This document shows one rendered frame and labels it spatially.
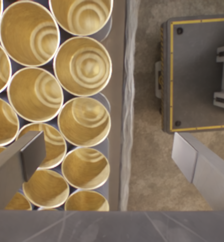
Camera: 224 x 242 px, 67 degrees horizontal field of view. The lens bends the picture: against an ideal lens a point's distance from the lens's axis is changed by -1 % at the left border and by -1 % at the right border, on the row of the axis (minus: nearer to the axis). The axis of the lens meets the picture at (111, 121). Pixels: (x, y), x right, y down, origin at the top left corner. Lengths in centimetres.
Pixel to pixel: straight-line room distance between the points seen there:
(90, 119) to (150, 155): 132
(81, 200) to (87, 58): 25
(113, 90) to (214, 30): 102
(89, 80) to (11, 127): 15
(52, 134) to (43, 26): 18
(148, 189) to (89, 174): 149
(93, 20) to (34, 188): 28
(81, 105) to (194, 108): 99
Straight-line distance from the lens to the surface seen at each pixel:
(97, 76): 29
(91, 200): 36
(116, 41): 30
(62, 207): 32
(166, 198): 188
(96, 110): 30
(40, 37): 31
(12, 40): 27
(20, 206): 38
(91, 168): 32
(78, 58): 29
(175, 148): 17
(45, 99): 31
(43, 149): 17
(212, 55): 124
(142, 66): 141
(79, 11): 30
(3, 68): 34
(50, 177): 36
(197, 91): 121
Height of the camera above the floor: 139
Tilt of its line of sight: 75 degrees down
